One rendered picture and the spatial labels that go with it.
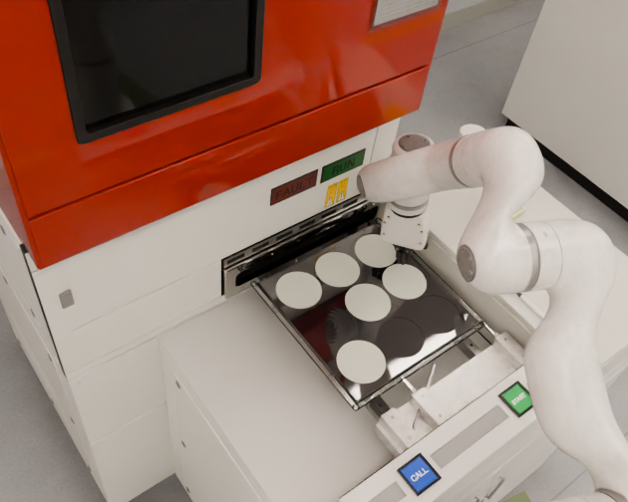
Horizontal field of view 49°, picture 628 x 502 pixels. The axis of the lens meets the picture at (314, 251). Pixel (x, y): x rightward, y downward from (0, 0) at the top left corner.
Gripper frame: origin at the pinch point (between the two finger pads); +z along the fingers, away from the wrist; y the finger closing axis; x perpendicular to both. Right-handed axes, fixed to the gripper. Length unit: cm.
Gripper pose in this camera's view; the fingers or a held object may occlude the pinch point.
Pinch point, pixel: (403, 254)
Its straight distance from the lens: 157.5
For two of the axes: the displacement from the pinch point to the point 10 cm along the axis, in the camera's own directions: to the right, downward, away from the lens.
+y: 9.2, 2.6, -2.8
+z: 0.3, 6.9, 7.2
